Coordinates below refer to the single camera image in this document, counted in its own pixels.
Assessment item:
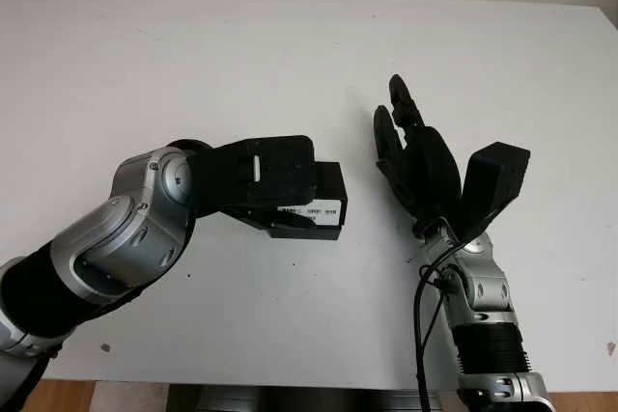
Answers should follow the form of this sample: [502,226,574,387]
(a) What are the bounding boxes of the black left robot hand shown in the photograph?
[192,199,316,239]

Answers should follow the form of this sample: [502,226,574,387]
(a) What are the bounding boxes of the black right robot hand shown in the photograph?
[374,73,464,235]

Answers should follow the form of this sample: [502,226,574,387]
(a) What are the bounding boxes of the black RealSense box lid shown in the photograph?
[267,160,350,230]

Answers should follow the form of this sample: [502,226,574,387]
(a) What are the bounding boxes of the dark robot torso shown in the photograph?
[166,382,460,412]

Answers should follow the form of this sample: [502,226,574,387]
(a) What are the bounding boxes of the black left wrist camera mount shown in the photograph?
[190,134,318,206]

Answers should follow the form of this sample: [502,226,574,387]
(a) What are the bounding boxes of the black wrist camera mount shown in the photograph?
[456,141,532,245]
[190,134,318,206]

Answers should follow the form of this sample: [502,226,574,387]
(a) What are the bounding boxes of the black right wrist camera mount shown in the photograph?
[456,141,532,245]

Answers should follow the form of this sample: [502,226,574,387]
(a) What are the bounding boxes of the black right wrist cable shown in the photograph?
[412,237,465,412]

